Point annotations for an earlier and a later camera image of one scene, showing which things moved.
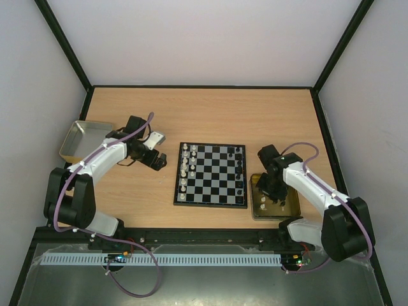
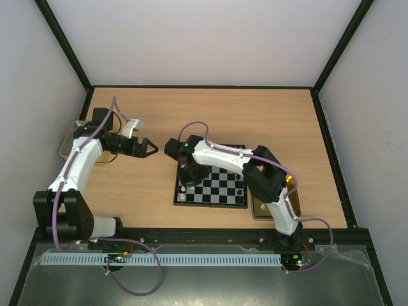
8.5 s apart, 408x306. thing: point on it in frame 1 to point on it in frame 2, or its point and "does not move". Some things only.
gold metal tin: [264, 207] does not move
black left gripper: [150, 161] to [141, 153]
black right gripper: [274, 192] to [191, 176]
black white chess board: [211, 175] does not move
